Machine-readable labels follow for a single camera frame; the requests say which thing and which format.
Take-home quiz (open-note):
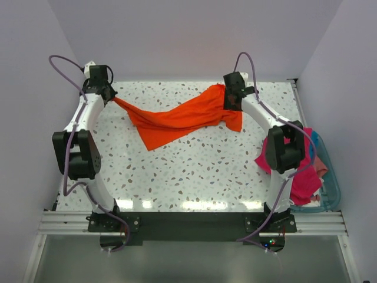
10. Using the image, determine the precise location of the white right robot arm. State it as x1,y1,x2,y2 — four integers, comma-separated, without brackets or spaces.
223,71,306,232

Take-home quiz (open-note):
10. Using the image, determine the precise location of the blue t shirt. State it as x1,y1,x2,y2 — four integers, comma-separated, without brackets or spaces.
309,130,319,160

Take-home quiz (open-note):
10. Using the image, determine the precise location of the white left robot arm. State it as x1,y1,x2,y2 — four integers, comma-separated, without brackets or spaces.
52,61,122,231

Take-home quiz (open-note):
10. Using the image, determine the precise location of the clear blue plastic bin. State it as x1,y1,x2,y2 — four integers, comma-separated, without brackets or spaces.
290,135,341,213

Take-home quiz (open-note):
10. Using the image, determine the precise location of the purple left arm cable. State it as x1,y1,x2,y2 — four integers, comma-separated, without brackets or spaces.
48,54,131,253

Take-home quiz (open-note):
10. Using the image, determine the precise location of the aluminium frame rail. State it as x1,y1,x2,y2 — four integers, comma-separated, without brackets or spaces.
37,211,348,237

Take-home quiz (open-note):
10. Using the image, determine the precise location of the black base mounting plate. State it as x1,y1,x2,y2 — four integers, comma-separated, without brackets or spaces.
86,212,297,251

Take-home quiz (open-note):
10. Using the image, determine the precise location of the salmon t shirt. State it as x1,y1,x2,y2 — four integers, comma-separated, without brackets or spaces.
313,156,328,178

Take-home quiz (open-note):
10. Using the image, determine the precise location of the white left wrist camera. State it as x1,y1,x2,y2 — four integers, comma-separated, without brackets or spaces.
83,61,96,78

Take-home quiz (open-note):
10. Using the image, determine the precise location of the orange t shirt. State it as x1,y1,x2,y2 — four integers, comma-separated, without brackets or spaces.
113,84,242,151

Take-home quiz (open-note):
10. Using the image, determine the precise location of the pink t shirt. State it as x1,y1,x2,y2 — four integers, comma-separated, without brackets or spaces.
254,127,321,204

